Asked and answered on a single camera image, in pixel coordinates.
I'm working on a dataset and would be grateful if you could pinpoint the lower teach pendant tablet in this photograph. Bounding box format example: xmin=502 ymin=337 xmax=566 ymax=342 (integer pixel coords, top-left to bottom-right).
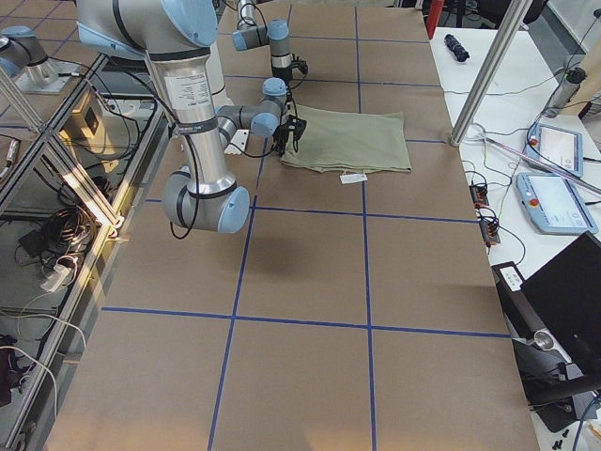
xmin=516 ymin=173 xmax=599 ymax=236

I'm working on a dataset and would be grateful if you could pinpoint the olive green long-sleeve shirt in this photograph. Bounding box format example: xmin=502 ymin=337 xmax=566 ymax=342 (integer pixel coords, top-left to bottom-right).
xmin=281 ymin=105 xmax=412 ymax=174

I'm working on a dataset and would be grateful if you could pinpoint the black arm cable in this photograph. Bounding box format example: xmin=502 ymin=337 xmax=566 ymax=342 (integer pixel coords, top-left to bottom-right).
xmin=234 ymin=0 xmax=311 ymax=123
xmin=168 ymin=84 xmax=301 ymax=241

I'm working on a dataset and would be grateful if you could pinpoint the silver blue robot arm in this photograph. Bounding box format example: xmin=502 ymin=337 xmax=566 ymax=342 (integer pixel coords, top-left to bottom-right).
xmin=232 ymin=1 xmax=293 ymax=86
xmin=76 ymin=1 xmax=308 ymax=233

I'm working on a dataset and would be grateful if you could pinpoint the orange black electronics module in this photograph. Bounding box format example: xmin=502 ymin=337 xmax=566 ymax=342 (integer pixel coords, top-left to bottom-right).
xmin=479 ymin=217 xmax=501 ymax=248
xmin=469 ymin=183 xmax=489 ymax=208

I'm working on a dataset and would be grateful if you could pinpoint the lower orange black electronics module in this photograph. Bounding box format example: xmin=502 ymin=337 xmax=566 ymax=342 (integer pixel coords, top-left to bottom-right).
xmin=479 ymin=217 xmax=501 ymax=248

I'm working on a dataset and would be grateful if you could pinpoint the rolled dark blue cloth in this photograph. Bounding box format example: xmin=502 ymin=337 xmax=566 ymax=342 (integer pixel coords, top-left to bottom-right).
xmin=444 ymin=34 xmax=470 ymax=63

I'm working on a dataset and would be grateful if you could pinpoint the upper orange black electronics module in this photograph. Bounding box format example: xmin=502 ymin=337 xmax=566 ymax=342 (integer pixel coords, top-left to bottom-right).
xmin=469 ymin=183 xmax=489 ymax=208

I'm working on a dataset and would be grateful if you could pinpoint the aluminium frame post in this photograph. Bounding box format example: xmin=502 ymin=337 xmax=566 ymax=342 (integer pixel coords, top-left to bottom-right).
xmin=449 ymin=0 xmax=532 ymax=147

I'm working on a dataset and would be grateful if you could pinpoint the upper teach pendant tablet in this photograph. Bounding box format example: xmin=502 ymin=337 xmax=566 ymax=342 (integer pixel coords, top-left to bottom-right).
xmin=524 ymin=123 xmax=583 ymax=178

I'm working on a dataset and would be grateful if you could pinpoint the white shirt hang tag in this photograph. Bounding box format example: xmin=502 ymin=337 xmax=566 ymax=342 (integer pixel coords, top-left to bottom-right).
xmin=339 ymin=173 xmax=367 ymax=185

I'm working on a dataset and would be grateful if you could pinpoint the teach pendant tablet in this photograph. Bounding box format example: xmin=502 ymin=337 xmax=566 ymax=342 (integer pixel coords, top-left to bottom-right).
xmin=524 ymin=123 xmax=583 ymax=178
xmin=516 ymin=173 xmax=599 ymax=236

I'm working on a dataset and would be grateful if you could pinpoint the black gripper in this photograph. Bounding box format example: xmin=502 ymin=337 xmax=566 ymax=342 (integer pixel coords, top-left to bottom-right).
xmin=271 ymin=66 xmax=293 ymax=85
xmin=273 ymin=115 xmax=307 ymax=155

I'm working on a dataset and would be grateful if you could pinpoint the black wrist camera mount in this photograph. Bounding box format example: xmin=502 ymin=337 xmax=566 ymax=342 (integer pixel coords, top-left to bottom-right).
xmin=291 ymin=54 xmax=309 ymax=76

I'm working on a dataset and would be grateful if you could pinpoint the white central pedestal column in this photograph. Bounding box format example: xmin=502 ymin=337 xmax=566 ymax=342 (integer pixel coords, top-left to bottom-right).
xmin=206 ymin=41 xmax=249 ymax=155

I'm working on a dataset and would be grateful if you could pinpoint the grey metal bottle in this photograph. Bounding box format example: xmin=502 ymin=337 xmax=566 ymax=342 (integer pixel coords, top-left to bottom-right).
xmin=544 ymin=67 xmax=587 ymax=118

